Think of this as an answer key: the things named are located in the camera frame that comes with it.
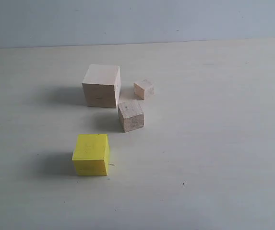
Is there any medium plain wooden cube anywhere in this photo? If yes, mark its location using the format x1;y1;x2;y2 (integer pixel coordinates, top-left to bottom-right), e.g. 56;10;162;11
118;100;144;132

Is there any small plain wooden cube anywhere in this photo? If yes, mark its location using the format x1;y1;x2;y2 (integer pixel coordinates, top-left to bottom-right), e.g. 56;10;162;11
133;79;155;100

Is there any large plain wooden cube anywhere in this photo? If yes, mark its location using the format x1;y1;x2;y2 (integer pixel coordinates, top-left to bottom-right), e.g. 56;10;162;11
82;64;121;108

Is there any yellow wooden cube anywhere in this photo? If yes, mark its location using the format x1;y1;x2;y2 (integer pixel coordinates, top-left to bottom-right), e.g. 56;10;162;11
72;134;110;176

